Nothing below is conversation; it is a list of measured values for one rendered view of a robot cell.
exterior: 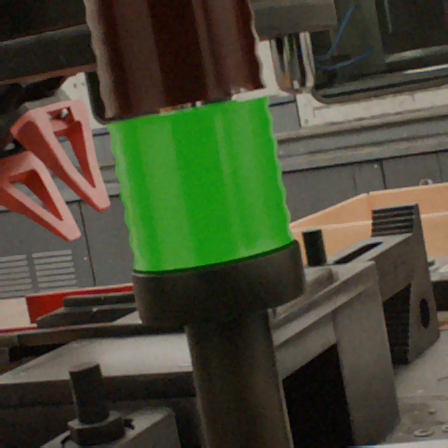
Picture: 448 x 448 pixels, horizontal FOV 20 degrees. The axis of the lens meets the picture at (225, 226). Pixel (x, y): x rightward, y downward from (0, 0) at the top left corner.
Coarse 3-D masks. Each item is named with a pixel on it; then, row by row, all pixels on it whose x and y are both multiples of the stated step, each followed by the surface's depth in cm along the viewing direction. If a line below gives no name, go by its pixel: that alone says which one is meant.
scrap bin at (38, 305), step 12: (96, 288) 93; (108, 288) 93; (120, 288) 92; (132, 288) 92; (36, 300) 96; (48, 300) 95; (60, 300) 95; (36, 312) 96; (48, 312) 95; (36, 324) 82
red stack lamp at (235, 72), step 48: (96, 0) 29; (144, 0) 28; (192, 0) 28; (240, 0) 29; (96, 48) 29; (144, 48) 28; (192, 48) 28; (240, 48) 29; (144, 96) 28; (192, 96) 28
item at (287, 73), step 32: (0, 0) 53; (32, 0) 52; (64, 0) 51; (256, 0) 57; (288, 0) 60; (320, 0) 64; (0, 32) 53; (32, 32) 52; (64, 32) 52; (288, 32) 60; (0, 64) 53; (32, 64) 52; (64, 64) 52; (288, 64) 63
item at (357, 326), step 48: (336, 336) 61; (384, 336) 66; (288, 384) 62; (336, 384) 61; (384, 384) 66; (0, 432) 53; (48, 432) 52; (192, 432) 49; (336, 432) 62; (384, 432) 65
